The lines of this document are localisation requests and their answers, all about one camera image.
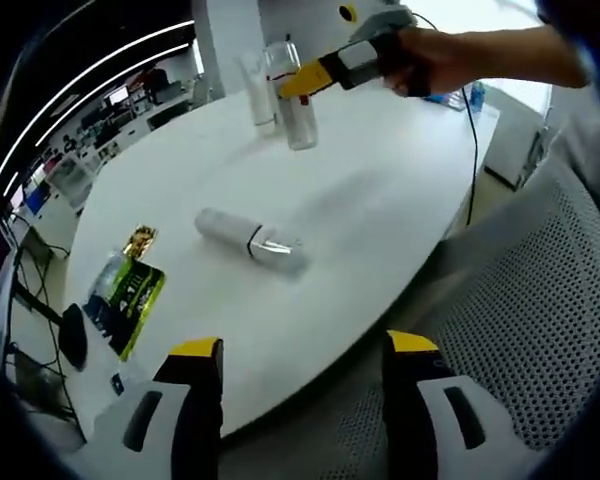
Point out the white skincare bottle clear cap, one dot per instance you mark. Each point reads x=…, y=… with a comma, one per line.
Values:
x=225, y=227

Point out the green printed sachet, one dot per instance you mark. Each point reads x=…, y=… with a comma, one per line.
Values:
x=135, y=300

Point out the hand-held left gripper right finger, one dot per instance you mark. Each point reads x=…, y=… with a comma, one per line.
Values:
x=410, y=415

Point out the blue storage box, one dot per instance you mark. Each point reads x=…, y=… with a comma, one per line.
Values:
x=36, y=202

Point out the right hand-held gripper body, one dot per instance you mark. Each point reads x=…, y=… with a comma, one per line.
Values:
x=380, y=25

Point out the black computer mouse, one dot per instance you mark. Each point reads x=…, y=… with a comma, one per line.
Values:
x=75, y=335

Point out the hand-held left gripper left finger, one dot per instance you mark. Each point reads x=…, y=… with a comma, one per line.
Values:
x=195, y=410

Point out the frosted white skincare tube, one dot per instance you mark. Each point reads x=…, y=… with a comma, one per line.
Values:
x=260, y=105

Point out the white skincare bottle red label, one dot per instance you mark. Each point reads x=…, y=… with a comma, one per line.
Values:
x=300, y=127

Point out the white mesh chair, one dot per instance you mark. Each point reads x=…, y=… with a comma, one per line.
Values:
x=520, y=325

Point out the gold foil sachet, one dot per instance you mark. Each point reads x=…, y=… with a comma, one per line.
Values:
x=142, y=241

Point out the person's right hand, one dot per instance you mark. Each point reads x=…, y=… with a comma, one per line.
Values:
x=440, y=60

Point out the small clear packet blue label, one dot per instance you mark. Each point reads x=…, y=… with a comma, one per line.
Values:
x=116, y=382

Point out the white shelf cart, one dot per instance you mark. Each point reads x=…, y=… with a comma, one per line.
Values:
x=72, y=180

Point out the blue plastic bag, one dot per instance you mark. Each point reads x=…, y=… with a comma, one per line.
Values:
x=477, y=95

